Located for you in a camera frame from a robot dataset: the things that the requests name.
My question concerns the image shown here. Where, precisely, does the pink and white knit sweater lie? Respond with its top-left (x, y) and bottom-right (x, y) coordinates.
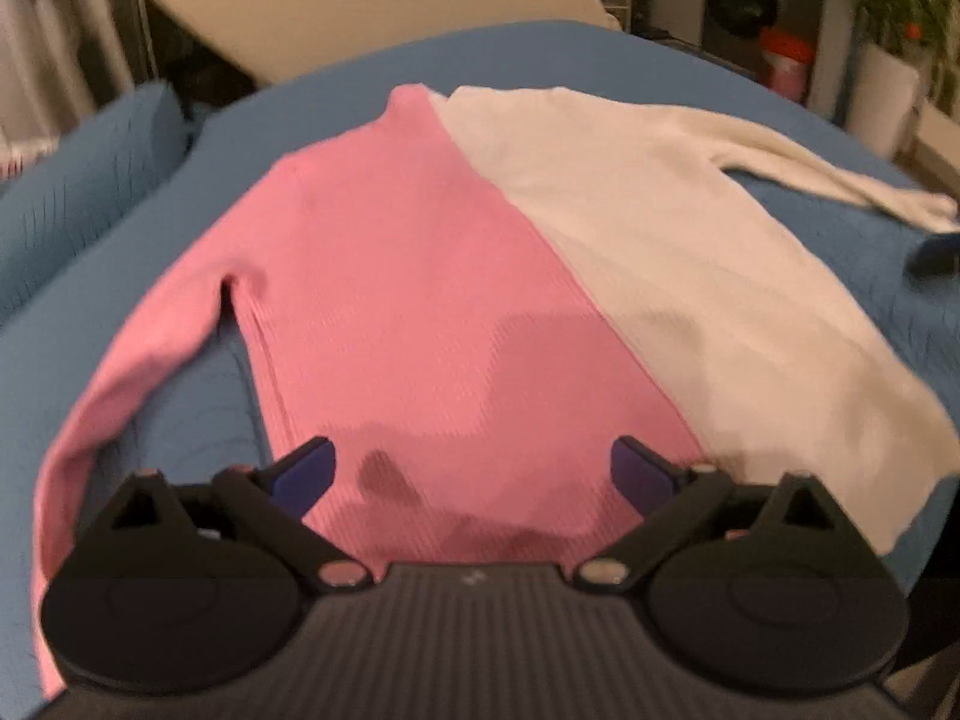
top-left (29, 83), bottom-right (960, 699)

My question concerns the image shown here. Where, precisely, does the white plant pot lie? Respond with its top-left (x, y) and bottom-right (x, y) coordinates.
top-left (846, 43), bottom-right (921, 160)

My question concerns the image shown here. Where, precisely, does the red bucket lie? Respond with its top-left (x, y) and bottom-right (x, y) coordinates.
top-left (758, 28), bottom-right (815, 104)

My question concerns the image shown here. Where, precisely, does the blue quilted pillow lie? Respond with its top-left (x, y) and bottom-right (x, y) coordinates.
top-left (2, 83), bottom-right (192, 319)

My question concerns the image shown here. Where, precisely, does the light patterned curtain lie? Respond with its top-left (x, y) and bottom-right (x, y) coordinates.
top-left (2, 0), bottom-right (137, 177)

